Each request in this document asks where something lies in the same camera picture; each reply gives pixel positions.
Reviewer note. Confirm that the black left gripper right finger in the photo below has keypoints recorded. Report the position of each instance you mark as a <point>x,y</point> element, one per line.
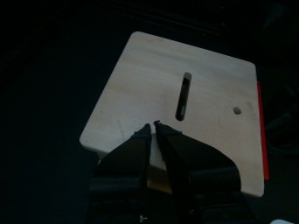
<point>194,163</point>

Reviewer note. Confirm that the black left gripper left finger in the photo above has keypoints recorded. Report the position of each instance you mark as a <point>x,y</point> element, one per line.
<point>124,163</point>

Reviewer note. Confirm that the red drawer front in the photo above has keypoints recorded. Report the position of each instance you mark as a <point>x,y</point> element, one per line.
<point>263,131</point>

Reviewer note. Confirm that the wooden drawer box with slot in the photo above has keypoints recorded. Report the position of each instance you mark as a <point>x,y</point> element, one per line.
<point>155,87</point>

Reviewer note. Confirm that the small white object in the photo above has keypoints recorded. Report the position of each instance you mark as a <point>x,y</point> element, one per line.
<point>280,221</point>

